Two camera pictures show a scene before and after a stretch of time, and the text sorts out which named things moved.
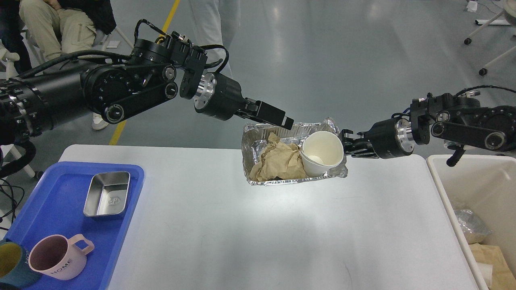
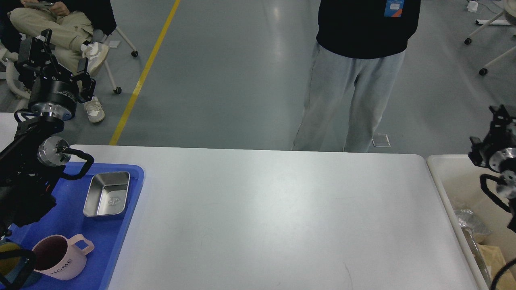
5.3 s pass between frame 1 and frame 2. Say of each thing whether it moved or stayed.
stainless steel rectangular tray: stayed
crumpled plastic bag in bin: stayed
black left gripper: moved
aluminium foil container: moved
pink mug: stayed
